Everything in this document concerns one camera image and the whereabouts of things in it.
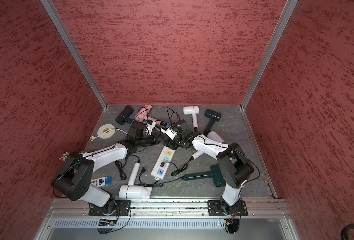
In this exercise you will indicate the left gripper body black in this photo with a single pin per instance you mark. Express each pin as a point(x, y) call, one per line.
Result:
point(147, 140)

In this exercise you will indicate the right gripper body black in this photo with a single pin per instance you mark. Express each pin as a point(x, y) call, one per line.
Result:
point(178, 140)

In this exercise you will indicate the white power strip coloured sockets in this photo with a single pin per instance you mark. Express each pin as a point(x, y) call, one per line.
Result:
point(162, 163)

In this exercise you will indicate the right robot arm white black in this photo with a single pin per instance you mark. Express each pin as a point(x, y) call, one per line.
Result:
point(235, 167)

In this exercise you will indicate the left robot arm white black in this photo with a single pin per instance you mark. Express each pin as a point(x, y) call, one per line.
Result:
point(73, 179)

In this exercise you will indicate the black hair dryer back left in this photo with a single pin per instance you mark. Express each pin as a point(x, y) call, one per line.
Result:
point(125, 116)

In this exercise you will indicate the pink hair dryer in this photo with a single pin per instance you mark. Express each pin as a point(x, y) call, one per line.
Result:
point(143, 116)

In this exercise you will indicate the white tape roll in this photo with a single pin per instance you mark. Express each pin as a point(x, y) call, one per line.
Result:
point(106, 131)

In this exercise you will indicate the dark green hair dryer back right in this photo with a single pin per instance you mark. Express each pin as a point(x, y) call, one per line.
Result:
point(214, 117)

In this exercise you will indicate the dark green hair dryer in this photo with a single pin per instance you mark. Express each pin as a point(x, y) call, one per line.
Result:
point(214, 173)
point(214, 117)

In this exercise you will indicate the dark green hair dryer front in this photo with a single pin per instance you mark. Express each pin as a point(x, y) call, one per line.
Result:
point(214, 173)

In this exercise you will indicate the large white hair dryer front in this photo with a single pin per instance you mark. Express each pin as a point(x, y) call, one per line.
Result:
point(130, 191)

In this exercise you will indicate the white blue box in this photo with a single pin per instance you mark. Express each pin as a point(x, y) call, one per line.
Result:
point(101, 182)

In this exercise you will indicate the yellow pencil cup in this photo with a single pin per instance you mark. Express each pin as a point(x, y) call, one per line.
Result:
point(64, 156)

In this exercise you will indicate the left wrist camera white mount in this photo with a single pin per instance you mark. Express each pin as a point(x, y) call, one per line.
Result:
point(150, 126)

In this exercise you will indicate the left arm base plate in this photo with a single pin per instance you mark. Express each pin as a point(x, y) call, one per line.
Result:
point(112, 208)

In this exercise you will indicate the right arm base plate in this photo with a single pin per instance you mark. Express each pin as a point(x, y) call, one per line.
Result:
point(221, 208)

